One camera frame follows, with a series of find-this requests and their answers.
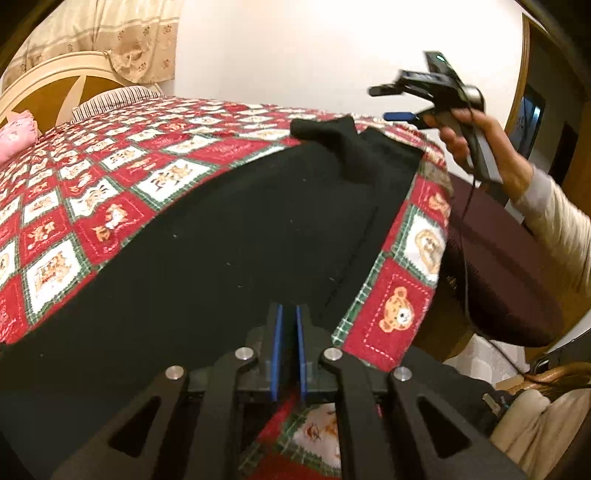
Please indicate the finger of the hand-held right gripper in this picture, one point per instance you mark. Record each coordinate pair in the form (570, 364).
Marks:
(401, 116)
(385, 89)

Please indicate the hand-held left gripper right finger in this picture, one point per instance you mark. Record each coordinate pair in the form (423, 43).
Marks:
(302, 355)

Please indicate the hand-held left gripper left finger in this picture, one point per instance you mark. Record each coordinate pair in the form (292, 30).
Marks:
(276, 350)

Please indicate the black pants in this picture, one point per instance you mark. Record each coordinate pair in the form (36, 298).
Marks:
(231, 230)

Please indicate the person's right forearm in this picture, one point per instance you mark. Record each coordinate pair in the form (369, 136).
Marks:
(563, 230)

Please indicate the person's right hand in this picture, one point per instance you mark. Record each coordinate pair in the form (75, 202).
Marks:
(498, 147)

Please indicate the white quilted cover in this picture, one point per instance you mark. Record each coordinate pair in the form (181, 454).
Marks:
(480, 364)

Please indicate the cream cloth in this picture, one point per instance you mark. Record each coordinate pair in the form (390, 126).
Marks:
(545, 434)

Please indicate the wicker chair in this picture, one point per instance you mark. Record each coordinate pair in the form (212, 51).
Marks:
(563, 371)

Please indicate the striped pillow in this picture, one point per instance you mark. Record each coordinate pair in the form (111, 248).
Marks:
(115, 98)

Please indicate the red checked teddy bear blanket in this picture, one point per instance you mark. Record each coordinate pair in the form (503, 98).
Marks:
(92, 152)

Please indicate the beige floral curtain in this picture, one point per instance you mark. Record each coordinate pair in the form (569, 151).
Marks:
(92, 32)

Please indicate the pink pillow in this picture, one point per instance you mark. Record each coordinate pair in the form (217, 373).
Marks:
(16, 134)

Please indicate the cream wooden headboard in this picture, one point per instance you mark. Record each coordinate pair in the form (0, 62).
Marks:
(46, 92)

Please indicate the wooden door frame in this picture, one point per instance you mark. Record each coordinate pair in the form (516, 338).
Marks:
(519, 83)

